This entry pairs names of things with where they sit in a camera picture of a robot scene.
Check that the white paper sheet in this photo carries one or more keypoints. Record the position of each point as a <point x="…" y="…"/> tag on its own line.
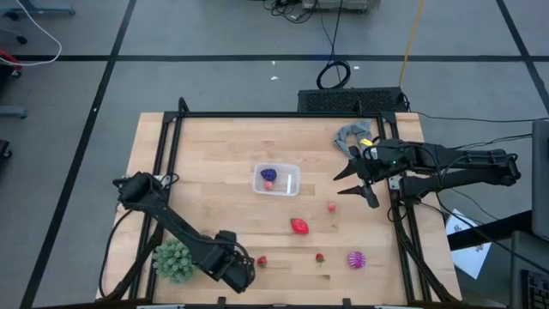
<point x="469" y="257"/>

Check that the grey device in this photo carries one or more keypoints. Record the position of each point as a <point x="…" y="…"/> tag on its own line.
<point x="343" y="4"/>

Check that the grey chair base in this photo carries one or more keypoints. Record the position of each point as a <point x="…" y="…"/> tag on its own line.
<point x="43" y="8"/>

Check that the black vented case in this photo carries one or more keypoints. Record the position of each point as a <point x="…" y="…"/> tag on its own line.
<point x="343" y="101"/>

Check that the grey desk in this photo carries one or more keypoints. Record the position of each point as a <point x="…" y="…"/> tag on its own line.
<point x="517" y="257"/>

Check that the clear plastic container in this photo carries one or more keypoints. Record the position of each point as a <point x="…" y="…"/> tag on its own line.
<point x="281" y="189"/>

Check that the red toy tomato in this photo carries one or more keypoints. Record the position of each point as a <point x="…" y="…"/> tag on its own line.
<point x="299" y="226"/>

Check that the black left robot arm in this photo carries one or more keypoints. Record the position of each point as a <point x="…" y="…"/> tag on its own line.
<point x="171" y="219"/>

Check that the green spiky toy plant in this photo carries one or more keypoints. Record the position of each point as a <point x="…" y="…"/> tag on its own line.
<point x="171" y="262"/>

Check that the black beam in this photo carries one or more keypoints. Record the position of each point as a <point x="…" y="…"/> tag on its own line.
<point x="493" y="229"/>

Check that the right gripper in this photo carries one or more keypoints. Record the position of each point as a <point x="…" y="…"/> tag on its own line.
<point x="381" y="165"/>

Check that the purple toy grapes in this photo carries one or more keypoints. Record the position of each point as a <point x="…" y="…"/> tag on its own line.
<point x="268" y="174"/>

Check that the grey crumpled cloth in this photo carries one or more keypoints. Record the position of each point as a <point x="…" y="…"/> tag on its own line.
<point x="354" y="128"/>

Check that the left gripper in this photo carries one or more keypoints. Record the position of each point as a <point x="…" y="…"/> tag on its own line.
<point x="238" y="270"/>

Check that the magenta spiky ball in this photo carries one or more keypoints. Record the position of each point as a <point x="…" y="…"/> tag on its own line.
<point x="357" y="260"/>

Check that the grey bar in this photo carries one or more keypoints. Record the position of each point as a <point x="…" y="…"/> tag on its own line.
<point x="13" y="112"/>

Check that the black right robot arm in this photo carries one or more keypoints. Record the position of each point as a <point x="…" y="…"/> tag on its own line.
<point x="472" y="165"/>

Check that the black table frame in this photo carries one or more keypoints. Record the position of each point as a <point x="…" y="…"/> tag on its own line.
<point x="279" y="114"/>

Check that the red toy strawberry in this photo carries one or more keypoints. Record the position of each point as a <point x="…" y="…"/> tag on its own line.
<point x="261" y="261"/>
<point x="319" y="257"/>

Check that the black object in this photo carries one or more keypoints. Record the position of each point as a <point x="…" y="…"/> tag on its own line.
<point x="4" y="148"/>

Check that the red object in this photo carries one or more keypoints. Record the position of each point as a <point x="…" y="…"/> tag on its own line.
<point x="8" y="56"/>

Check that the black keyboard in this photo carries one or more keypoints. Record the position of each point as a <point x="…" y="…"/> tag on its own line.
<point x="536" y="292"/>

